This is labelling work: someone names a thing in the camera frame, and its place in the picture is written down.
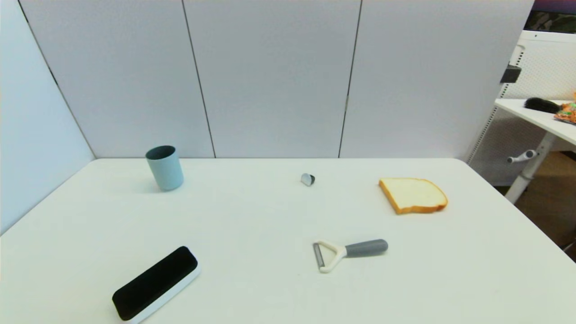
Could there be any black and white board eraser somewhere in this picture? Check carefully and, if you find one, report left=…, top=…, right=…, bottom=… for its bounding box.
left=112, top=246, right=201, bottom=324

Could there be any light blue plastic cup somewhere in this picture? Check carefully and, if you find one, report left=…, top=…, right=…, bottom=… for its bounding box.
left=145, top=145, right=184, bottom=191

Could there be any slice of white bread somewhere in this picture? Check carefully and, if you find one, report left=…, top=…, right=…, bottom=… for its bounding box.
left=378, top=177, right=449, bottom=215

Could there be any small black box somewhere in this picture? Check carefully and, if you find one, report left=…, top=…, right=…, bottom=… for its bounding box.
left=500, top=64, right=522, bottom=84

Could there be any white side table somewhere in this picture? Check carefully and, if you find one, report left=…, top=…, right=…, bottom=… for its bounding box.
left=495, top=99, right=576, bottom=204

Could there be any black bristle brush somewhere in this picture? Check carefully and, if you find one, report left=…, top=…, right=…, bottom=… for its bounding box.
left=524, top=97, right=562, bottom=114

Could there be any white perforated panel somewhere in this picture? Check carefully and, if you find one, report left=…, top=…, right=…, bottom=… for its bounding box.
left=468, top=30, right=576, bottom=186

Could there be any orange snack packet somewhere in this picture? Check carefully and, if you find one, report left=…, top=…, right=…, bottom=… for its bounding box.
left=554, top=102, right=576, bottom=124

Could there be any dark screen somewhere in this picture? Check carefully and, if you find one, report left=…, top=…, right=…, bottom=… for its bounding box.
left=524, top=0, right=576, bottom=33

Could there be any white peeler with grey handle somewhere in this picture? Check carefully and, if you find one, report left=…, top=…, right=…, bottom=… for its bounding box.
left=313, top=239, right=389, bottom=274

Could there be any white table crank handle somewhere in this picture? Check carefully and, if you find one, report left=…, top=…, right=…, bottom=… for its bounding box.
left=507, top=150, right=538, bottom=164

